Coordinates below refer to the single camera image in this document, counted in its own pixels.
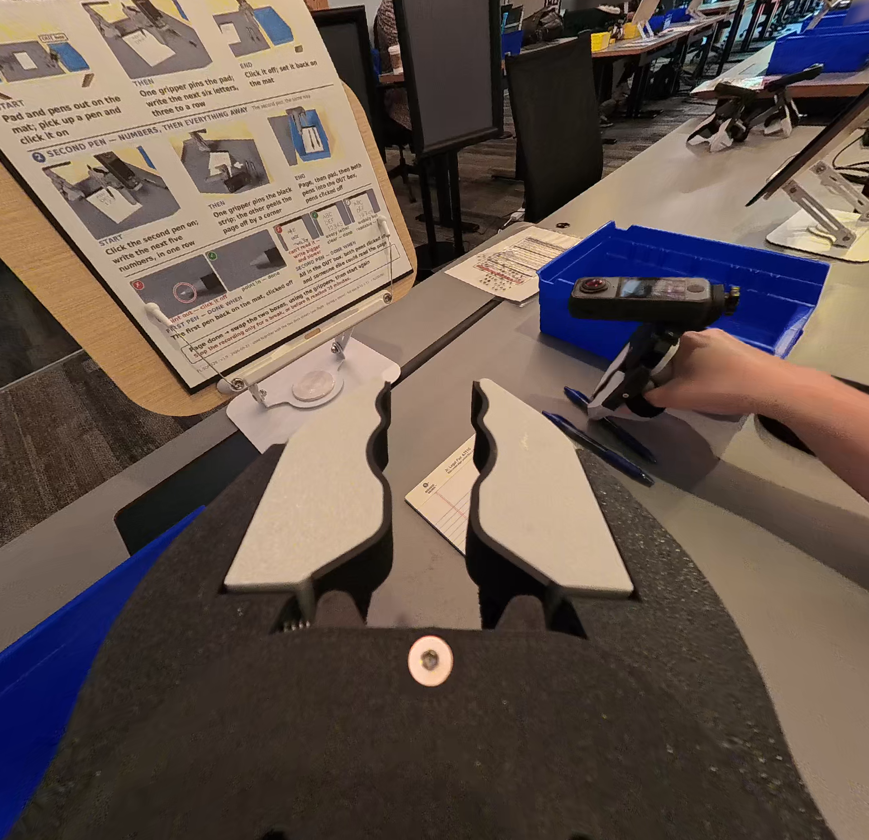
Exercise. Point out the blue retractable pen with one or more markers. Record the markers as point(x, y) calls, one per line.
point(631, 443)
point(597, 449)

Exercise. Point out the instruction sheet on wooden stand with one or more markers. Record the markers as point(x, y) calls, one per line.
point(68, 324)

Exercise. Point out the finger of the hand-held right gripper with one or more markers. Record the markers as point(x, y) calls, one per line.
point(607, 392)

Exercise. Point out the black floor stand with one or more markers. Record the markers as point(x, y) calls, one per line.
point(438, 208)

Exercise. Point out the printed sheet in plastic sleeve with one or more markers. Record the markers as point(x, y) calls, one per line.
point(516, 262)

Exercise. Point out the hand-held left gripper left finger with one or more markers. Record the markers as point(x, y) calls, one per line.
point(312, 500)

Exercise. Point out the white lined notepad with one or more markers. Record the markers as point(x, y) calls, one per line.
point(441, 500)

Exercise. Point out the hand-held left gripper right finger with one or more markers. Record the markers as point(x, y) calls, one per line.
point(550, 507)

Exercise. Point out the white stand base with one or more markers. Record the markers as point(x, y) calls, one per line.
point(366, 371)

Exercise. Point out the person's right hand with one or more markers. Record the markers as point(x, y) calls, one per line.
point(713, 371)

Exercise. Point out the black framed display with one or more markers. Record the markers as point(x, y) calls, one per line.
point(346, 59)
point(448, 59)

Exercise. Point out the printed instruction sheet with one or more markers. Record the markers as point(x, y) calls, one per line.
point(170, 140)

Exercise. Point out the long wooden table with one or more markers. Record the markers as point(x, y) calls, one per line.
point(652, 44)

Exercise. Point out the small yellow box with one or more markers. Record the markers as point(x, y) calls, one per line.
point(601, 42)

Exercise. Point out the white tilted document stand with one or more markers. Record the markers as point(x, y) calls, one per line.
point(828, 195)

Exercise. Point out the black padded armrest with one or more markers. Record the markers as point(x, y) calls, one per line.
point(787, 436)

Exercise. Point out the blue plastic bin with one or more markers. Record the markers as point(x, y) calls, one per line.
point(679, 256)
point(815, 55)
point(41, 684)

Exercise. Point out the spare hand-held gripper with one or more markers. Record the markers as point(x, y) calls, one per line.
point(740, 106)

